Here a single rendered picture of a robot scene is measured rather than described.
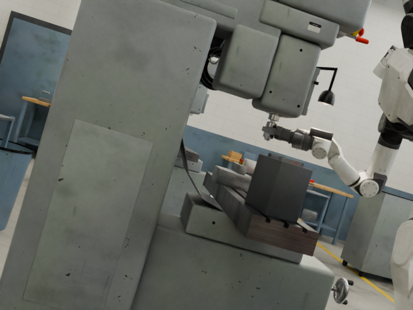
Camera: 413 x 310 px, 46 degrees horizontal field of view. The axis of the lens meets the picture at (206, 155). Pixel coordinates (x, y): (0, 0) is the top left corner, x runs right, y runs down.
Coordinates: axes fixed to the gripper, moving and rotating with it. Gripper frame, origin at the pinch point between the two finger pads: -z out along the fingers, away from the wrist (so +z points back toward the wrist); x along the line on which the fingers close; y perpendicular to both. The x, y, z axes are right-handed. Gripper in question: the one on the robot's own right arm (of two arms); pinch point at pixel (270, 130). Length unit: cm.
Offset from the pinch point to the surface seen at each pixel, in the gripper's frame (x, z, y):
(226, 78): 21.2, -19.5, -14.5
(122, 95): 45, -49, 4
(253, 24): 18.7, -15.5, -38.2
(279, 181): 50, 15, 17
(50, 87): -510, -451, 3
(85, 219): 46, -50, 52
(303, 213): -643, -1, 90
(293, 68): 9.5, 3.6, -26.6
